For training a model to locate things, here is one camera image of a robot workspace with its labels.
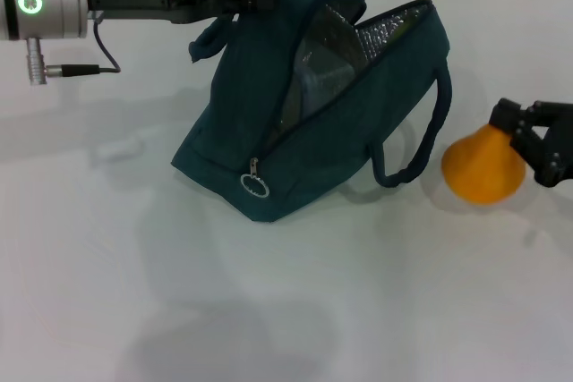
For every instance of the dark teal insulated bag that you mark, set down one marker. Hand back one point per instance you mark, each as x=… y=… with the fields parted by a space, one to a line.
x=358 y=131

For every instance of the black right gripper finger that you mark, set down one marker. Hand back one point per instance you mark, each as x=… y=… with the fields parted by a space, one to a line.
x=541 y=158
x=510 y=116

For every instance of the orange pear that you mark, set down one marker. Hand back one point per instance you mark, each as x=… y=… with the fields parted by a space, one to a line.
x=483 y=167

